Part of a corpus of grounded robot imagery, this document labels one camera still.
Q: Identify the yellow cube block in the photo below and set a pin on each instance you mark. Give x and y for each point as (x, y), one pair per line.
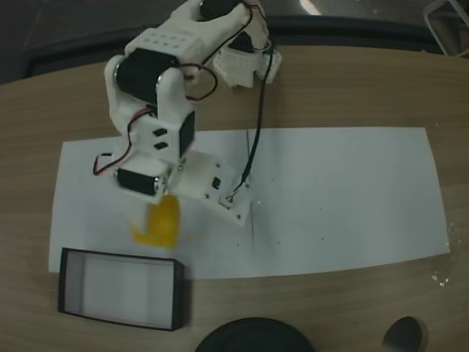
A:
(165, 223)

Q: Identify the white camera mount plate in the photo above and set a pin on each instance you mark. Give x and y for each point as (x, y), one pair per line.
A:
(199, 179)

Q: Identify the dark cardboard box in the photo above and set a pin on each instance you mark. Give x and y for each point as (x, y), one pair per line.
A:
(121, 289)

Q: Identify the white paper sheet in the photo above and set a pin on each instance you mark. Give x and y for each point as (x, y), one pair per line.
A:
(348, 201)
(220, 253)

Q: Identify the black round stand base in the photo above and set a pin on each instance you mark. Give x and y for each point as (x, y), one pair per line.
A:
(254, 337)

